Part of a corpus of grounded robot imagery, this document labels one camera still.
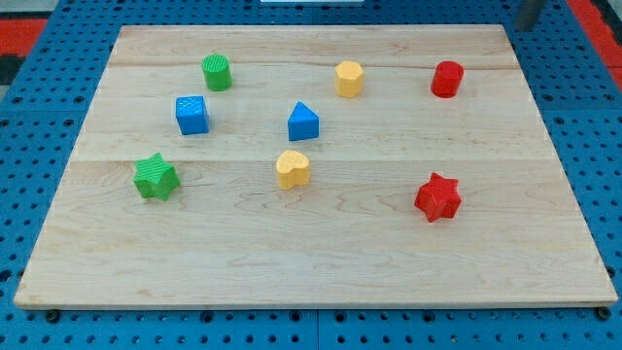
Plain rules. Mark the grey robot arm stick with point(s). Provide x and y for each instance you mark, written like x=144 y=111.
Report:
x=528 y=14

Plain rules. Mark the yellow heart block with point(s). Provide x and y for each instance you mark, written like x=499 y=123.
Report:
x=293 y=169

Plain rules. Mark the green star block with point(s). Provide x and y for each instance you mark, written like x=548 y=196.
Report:
x=155 y=177

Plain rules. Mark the light wooden board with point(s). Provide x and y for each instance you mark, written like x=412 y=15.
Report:
x=229 y=238

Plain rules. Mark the red star block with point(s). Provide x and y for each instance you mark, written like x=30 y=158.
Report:
x=438 y=198

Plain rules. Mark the green cylinder block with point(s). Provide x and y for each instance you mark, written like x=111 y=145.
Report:
x=216 y=72

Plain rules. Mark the yellow hexagon block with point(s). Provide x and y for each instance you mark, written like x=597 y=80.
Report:
x=348 y=79

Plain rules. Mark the red cylinder block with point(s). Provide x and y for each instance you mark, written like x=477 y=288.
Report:
x=447 y=78

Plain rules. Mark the blue triangle block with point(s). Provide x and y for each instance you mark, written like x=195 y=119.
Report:
x=303 y=123

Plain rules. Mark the blue cube block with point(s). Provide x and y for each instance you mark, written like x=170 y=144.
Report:
x=191 y=115

